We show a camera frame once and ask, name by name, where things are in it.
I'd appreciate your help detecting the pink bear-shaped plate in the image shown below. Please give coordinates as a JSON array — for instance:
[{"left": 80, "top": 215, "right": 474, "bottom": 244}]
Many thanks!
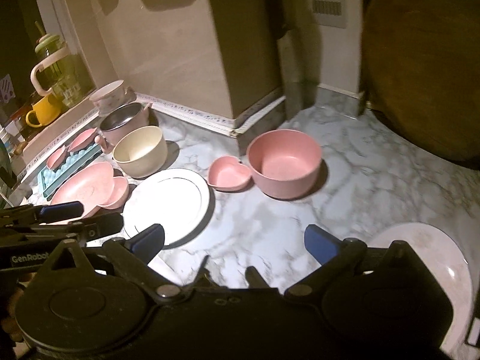
[{"left": 50, "top": 162, "right": 129, "bottom": 218}]

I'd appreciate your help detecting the large pink bowl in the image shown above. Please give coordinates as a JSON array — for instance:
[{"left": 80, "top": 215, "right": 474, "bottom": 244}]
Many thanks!
[{"left": 247, "top": 129, "right": 322, "bottom": 200}]

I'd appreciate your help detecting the pink heart-shaped dish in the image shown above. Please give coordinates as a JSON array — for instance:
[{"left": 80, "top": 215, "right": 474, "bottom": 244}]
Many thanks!
[{"left": 208, "top": 155, "right": 251, "bottom": 192}]

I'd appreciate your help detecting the blue ice cube tray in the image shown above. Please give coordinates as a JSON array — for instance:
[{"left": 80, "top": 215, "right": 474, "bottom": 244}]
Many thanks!
[{"left": 37, "top": 143, "right": 102, "bottom": 201}]

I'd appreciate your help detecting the pink leaf dish near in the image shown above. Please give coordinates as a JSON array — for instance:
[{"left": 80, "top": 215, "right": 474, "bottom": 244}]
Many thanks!
[{"left": 46, "top": 145, "right": 68, "bottom": 171}]

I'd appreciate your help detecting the pink leaf dish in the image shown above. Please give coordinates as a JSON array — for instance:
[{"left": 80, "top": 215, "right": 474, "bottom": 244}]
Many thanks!
[
  {"left": 67, "top": 127, "right": 97, "bottom": 154},
  {"left": 46, "top": 145, "right": 68, "bottom": 171}
]

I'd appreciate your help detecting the white round plate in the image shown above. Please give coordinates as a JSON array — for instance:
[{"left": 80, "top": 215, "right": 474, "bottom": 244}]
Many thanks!
[{"left": 123, "top": 169, "right": 211, "bottom": 246}]

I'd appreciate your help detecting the cream bowl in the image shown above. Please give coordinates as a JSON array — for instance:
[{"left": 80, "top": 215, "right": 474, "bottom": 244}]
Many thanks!
[{"left": 112, "top": 125, "right": 168, "bottom": 179}]

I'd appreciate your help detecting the pink leaf dish far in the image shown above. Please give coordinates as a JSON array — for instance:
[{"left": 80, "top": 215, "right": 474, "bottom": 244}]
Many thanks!
[{"left": 67, "top": 127, "right": 97, "bottom": 154}]

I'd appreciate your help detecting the white plate at right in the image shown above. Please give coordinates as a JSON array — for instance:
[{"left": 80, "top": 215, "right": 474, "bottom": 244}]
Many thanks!
[{"left": 368, "top": 223, "right": 473, "bottom": 359}]

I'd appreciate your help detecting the pink pot with steel interior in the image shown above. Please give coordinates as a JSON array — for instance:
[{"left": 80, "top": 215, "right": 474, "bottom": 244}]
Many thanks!
[{"left": 94, "top": 102, "right": 151, "bottom": 154}]

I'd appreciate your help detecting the yellow mug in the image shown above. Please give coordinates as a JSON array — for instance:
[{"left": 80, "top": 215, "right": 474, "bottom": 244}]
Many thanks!
[{"left": 25, "top": 94, "right": 62, "bottom": 128}]

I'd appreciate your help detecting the white floral ceramic bowl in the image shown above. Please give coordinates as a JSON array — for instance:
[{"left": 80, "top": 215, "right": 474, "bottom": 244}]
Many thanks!
[{"left": 89, "top": 80, "right": 136, "bottom": 116}]

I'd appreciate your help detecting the green glass pitcher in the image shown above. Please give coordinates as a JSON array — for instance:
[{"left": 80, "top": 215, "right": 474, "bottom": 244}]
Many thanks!
[{"left": 30, "top": 21, "right": 94, "bottom": 109}]

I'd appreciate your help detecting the round wooden cutting board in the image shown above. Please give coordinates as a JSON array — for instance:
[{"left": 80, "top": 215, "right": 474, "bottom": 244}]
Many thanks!
[{"left": 362, "top": 0, "right": 479, "bottom": 163}]

